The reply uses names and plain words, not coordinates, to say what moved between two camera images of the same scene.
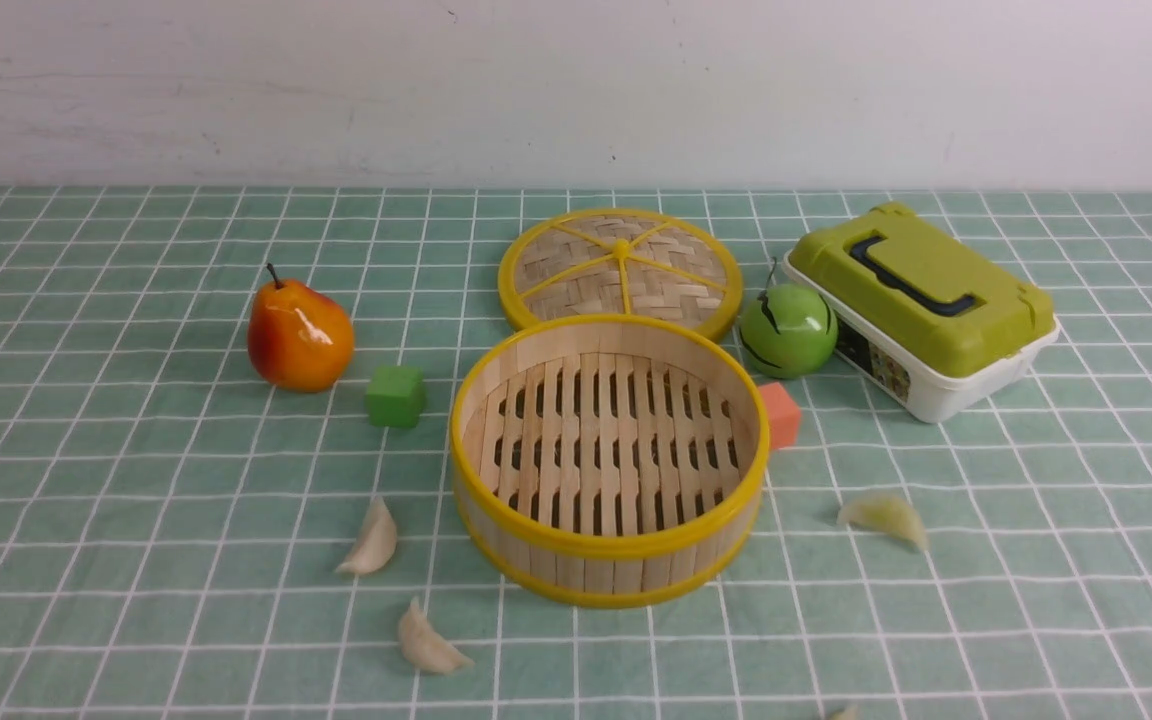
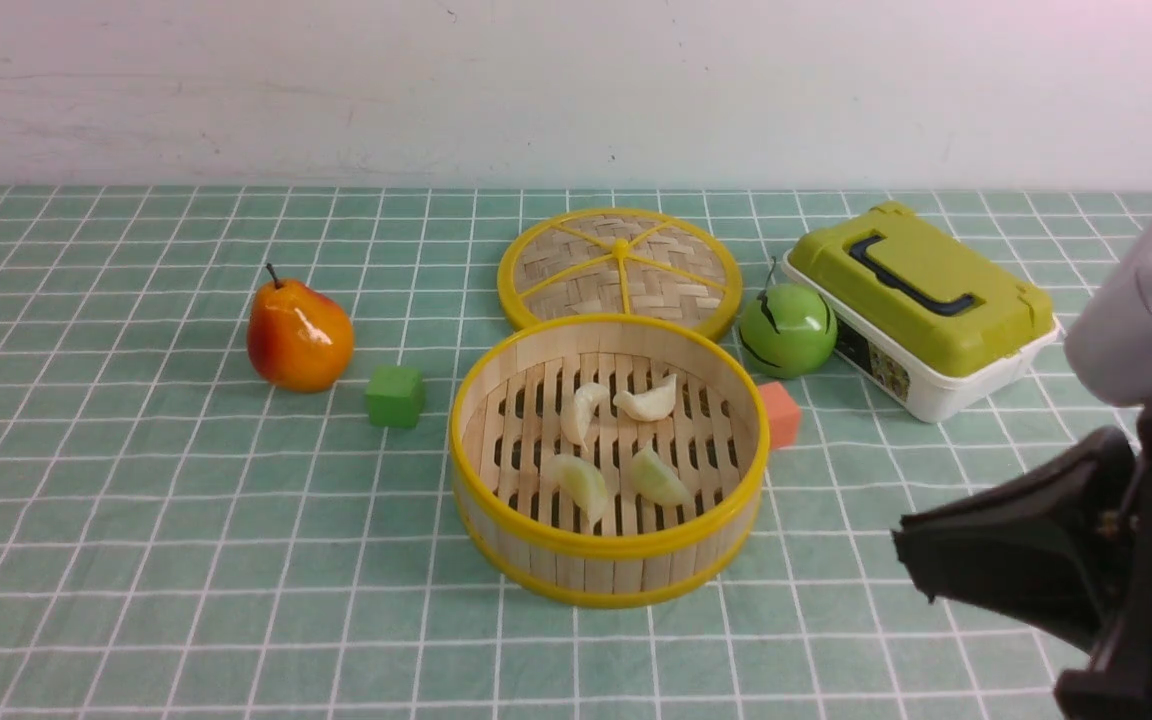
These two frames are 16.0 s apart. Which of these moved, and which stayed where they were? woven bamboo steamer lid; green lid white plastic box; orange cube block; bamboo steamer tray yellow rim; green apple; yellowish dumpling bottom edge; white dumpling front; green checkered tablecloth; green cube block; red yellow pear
Moved: white dumpling front; yellowish dumpling bottom edge
Stayed: green cube block; bamboo steamer tray yellow rim; red yellow pear; orange cube block; woven bamboo steamer lid; green lid white plastic box; green apple; green checkered tablecloth
